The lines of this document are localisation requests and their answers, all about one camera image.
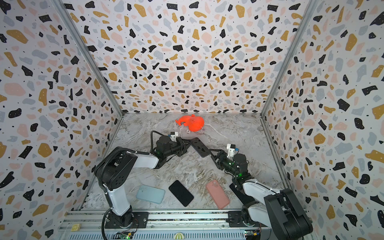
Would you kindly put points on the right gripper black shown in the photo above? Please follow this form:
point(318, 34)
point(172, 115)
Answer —
point(218, 156)

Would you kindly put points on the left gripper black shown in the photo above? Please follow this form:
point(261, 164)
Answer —
point(180, 144)

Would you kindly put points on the black smartphone blue edge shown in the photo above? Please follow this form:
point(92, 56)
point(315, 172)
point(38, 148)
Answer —
point(201, 148)

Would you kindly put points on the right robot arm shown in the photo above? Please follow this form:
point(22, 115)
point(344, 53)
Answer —
point(277, 209)

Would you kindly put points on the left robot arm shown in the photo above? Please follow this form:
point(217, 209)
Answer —
point(113, 171)

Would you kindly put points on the pink phone case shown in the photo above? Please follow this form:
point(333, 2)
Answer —
point(217, 193)

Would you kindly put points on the light blue phone case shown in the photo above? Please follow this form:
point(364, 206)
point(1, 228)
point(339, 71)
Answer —
point(150, 194)

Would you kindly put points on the black smartphone right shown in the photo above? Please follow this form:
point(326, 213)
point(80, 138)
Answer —
point(242, 197)

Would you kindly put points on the red plush whale toy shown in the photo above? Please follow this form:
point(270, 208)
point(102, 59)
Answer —
point(194, 123)

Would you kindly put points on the black smartphone centre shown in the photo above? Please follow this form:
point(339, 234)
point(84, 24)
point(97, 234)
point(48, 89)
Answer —
point(181, 193)

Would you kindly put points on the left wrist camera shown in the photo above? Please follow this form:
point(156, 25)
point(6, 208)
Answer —
point(174, 135)

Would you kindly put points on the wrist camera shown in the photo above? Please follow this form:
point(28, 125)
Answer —
point(232, 150)
point(174, 135)

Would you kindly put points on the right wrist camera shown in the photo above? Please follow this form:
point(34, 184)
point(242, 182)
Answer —
point(232, 150)

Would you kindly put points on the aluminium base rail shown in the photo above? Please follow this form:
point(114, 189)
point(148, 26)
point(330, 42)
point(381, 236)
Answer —
point(165, 225)

